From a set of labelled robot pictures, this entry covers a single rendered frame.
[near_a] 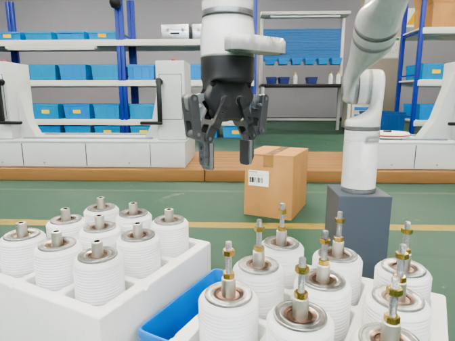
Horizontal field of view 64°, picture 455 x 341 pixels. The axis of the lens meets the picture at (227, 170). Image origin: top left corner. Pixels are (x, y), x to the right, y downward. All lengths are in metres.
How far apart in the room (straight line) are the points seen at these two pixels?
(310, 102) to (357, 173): 7.95
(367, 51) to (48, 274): 0.82
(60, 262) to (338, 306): 0.54
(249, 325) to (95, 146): 2.22
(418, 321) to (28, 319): 0.71
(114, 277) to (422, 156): 2.34
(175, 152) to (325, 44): 4.54
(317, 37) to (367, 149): 5.63
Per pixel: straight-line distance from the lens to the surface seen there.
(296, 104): 8.92
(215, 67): 0.50
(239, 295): 0.61
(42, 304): 0.83
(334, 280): 0.67
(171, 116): 2.58
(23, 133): 3.09
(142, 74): 5.32
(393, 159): 2.70
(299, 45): 6.56
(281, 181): 1.69
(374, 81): 1.03
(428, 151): 2.79
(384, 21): 0.82
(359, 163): 1.04
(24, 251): 0.92
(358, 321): 0.72
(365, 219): 1.06
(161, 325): 0.84
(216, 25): 0.50
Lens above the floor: 0.56
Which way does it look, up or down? 11 degrees down
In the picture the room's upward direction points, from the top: straight up
